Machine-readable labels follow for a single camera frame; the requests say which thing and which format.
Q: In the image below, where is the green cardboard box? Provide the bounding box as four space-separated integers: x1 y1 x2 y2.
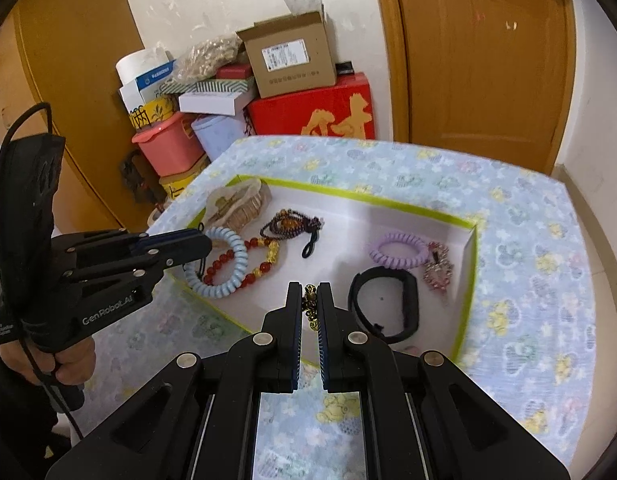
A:
161 174 479 363

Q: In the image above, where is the white flat box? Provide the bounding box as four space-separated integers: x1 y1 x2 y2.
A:
178 91 249 116

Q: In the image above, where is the person's left hand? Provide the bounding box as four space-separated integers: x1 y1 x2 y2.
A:
0 334 98 387

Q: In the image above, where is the yellow printed bucket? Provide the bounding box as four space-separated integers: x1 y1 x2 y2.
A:
158 167 212 201

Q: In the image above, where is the wooden door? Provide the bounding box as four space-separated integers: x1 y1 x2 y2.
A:
371 0 576 176
13 0 144 233

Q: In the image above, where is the blue spiral hair tie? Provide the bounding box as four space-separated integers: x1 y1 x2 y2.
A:
183 226 249 300

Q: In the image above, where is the purple spiral hair tie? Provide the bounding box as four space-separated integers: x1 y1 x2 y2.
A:
368 231 431 268

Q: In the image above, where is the white carton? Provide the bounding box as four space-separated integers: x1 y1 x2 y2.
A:
119 82 142 113

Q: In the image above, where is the person's left forearm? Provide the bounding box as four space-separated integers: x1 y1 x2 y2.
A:
0 345 74 480

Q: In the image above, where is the white paper roll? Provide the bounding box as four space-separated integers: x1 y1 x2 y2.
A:
115 49 172 86

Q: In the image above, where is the dark red small box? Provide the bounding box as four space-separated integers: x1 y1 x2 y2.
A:
216 63 253 81

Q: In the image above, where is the yellow printed tin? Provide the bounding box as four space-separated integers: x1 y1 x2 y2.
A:
128 97 182 128

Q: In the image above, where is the pink rhinestone hair clip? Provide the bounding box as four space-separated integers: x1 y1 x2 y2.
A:
422 241 455 307

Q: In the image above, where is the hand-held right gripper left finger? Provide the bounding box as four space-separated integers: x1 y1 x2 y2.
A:
46 281 304 480

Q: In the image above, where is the gold bead chain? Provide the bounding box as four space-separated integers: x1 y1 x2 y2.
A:
302 284 319 332

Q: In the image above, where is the brown bead bracelet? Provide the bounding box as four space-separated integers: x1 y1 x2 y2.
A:
260 209 325 241

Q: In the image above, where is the brown cardboard box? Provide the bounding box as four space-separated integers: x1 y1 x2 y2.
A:
237 11 337 99

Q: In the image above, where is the clear bag of nuts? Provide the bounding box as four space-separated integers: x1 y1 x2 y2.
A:
176 35 245 82

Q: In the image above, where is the pink plastic bin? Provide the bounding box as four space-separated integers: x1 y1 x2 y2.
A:
132 111 209 178

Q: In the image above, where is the green striped box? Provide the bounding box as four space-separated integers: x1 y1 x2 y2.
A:
181 78 256 96

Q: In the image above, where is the lavender plastic bin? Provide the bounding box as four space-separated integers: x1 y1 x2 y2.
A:
191 114 249 161

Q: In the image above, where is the beige hair claw clip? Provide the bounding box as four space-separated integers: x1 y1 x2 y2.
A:
204 178 269 233

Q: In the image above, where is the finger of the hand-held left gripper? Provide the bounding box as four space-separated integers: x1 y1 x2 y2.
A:
60 233 213 287
51 227 205 257

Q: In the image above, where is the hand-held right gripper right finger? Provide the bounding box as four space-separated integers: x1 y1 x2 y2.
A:
315 281 571 480

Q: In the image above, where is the blue and white box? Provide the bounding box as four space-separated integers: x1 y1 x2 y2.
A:
136 60 178 106

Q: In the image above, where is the red bead bracelet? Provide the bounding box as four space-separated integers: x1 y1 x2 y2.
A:
203 239 282 285

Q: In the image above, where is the black wristband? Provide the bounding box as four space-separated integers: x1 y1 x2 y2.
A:
348 266 419 345

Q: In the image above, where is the red gift box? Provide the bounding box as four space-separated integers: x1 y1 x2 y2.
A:
246 72 376 141

